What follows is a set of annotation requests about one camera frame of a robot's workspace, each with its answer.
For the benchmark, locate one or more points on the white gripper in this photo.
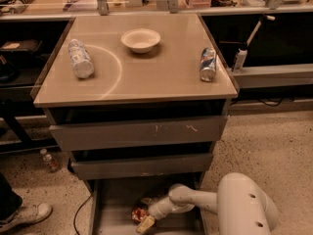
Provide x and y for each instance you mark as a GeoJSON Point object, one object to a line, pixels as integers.
{"type": "Point", "coordinates": [156, 211]}

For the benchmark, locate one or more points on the red coke can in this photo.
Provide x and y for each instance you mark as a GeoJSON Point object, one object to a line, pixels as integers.
{"type": "Point", "coordinates": [138, 213]}

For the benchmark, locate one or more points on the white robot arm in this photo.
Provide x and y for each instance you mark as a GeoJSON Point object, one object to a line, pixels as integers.
{"type": "Point", "coordinates": [242, 207]}

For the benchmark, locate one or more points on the grey open bottom drawer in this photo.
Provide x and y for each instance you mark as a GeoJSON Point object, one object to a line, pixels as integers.
{"type": "Point", "coordinates": [114, 200]}

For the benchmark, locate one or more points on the grey middle drawer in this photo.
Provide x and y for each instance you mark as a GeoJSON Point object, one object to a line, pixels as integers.
{"type": "Point", "coordinates": [142, 167]}

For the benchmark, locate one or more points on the grey top drawer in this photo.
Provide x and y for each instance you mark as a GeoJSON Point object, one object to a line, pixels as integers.
{"type": "Point", "coordinates": [136, 133]}

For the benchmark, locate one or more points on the grey drawer cabinet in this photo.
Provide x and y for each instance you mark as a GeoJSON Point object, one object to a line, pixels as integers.
{"type": "Point", "coordinates": [163, 83]}

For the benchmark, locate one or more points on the blue pepsi can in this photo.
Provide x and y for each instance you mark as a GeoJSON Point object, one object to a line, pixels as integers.
{"type": "Point", "coordinates": [208, 65]}

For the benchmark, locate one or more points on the small bottle on floor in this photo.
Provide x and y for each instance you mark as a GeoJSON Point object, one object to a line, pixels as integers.
{"type": "Point", "coordinates": [49, 160]}

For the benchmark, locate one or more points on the white sneaker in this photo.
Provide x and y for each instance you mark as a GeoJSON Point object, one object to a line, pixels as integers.
{"type": "Point", "coordinates": [26, 215]}

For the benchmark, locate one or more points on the dark trouser leg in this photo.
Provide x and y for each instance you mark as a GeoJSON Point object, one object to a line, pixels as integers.
{"type": "Point", "coordinates": [9, 200]}

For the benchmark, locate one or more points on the clear plastic water bottle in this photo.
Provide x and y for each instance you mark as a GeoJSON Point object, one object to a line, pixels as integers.
{"type": "Point", "coordinates": [80, 60]}

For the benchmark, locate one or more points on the white paper bowl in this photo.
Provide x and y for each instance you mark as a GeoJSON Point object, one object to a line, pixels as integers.
{"type": "Point", "coordinates": [140, 40]}

